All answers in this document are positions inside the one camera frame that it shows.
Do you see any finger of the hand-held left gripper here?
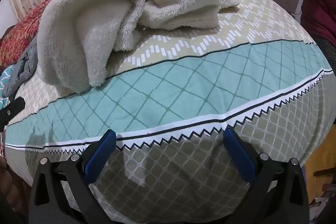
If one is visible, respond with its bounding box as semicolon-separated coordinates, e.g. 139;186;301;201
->
0;97;26;130

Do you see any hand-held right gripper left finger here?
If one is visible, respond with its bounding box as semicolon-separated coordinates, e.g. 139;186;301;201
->
28;130;117;224

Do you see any red floral quilt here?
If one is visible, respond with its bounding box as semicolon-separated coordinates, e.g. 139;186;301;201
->
0;0;139;67

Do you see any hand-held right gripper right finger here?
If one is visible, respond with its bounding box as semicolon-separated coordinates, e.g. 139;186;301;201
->
223;128;311;224

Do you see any zigzag patterned bed sheet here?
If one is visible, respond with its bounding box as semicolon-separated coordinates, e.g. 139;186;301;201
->
4;0;332;224

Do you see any teal patterned cloth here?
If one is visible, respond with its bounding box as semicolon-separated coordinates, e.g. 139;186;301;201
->
0;65;16;111

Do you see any grey jacket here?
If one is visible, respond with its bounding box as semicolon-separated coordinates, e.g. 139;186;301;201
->
3;35;40;98

